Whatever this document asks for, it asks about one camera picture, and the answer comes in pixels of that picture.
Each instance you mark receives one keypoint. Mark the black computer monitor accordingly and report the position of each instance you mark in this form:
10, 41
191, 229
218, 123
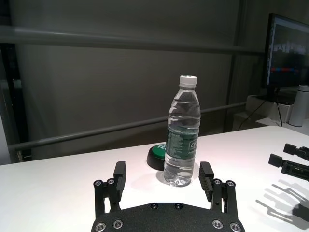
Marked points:
289, 55

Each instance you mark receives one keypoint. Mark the white thermos cup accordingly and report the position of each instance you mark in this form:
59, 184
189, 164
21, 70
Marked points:
299, 108

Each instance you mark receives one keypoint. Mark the grey horizontal handrail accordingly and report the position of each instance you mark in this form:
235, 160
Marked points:
96, 41
96, 131

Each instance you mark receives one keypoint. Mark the green button with black base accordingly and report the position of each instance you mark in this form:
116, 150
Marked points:
157, 153

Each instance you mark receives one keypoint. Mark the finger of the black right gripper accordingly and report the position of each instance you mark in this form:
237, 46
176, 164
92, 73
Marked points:
275, 160
293, 149

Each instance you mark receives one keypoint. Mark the white monitor riser box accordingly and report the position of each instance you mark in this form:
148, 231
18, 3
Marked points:
260, 106

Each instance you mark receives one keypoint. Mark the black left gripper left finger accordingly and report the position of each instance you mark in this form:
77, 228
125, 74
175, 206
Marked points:
119, 183

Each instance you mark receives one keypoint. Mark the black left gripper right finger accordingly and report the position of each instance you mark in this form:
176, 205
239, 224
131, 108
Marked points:
206, 181

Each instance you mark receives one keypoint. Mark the clear plastic water bottle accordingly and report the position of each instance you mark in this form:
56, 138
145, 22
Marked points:
182, 145

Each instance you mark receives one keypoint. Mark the grey vertical post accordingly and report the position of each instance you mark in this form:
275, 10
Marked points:
233, 72

